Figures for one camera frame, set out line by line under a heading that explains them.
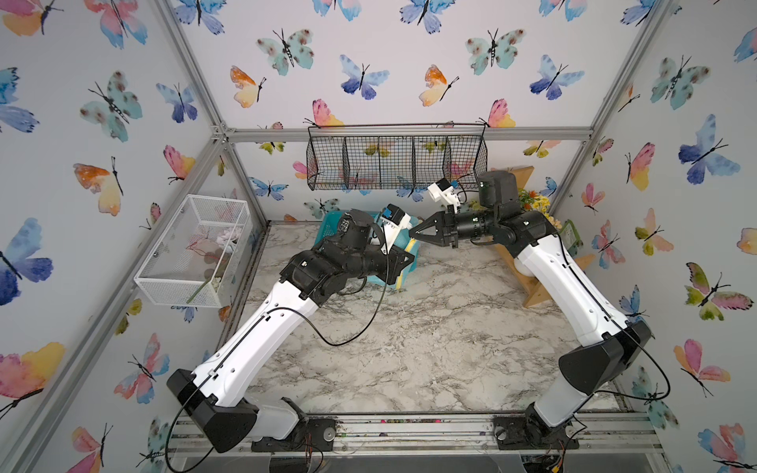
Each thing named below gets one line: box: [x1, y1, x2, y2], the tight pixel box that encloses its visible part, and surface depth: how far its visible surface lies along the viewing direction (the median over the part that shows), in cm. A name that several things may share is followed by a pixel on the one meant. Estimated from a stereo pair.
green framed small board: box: [559, 218, 584, 257], surface depth 110 cm
